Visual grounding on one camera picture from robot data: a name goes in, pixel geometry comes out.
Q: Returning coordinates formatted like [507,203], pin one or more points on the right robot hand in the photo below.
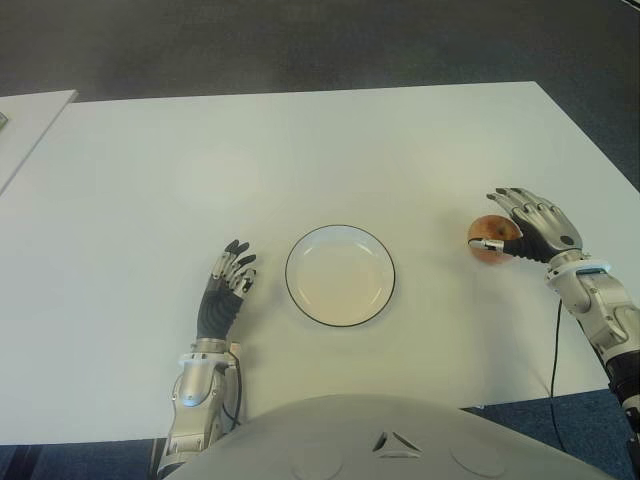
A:
[545,225]

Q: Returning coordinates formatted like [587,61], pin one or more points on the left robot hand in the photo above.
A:
[217,310]

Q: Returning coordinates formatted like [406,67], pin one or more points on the red yellow apple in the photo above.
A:
[492,227]

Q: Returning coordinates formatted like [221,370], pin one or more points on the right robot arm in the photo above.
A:
[595,300]

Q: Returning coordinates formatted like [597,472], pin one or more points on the white plate black rim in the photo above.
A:
[340,285]

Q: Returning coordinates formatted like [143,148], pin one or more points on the grey robot torso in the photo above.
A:
[380,450]

